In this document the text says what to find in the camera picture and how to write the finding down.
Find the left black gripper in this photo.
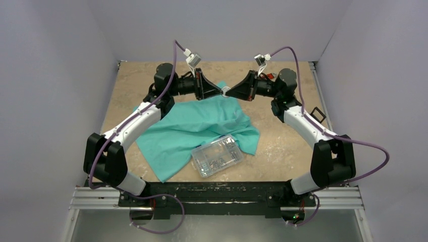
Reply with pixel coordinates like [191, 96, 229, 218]
[168, 69, 223, 101]

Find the teal t-shirt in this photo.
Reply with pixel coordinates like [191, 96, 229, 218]
[136, 95, 260, 182]

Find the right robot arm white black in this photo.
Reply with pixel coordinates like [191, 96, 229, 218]
[223, 69, 356, 205]

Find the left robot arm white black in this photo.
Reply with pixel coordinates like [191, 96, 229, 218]
[83, 63, 223, 206]

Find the clear plastic screw box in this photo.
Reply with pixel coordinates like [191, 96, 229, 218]
[191, 135, 244, 178]

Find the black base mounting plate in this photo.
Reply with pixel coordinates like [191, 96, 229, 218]
[119, 181, 316, 221]

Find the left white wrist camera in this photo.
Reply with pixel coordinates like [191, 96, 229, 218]
[183, 48, 201, 76]

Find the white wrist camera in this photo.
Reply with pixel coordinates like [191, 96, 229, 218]
[254, 53, 271, 77]
[183, 48, 201, 76]

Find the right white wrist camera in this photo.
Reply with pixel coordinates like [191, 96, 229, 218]
[254, 53, 271, 77]

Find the small black wire stand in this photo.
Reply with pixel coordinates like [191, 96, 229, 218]
[310, 107, 327, 124]

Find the aluminium frame rail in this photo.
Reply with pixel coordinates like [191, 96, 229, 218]
[69, 187, 364, 211]

